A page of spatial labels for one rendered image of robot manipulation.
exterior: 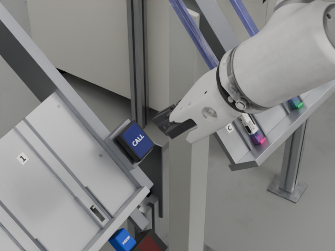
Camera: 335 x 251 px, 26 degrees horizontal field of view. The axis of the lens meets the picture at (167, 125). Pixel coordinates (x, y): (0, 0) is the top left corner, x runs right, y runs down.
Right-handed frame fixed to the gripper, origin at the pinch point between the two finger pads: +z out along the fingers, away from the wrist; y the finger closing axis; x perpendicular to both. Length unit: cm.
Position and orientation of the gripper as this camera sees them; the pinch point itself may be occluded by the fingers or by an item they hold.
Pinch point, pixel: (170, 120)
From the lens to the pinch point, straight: 99.1
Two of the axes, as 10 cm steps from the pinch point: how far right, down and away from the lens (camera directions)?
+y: 5.0, -6.2, 6.0
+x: -6.6, -7.3, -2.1
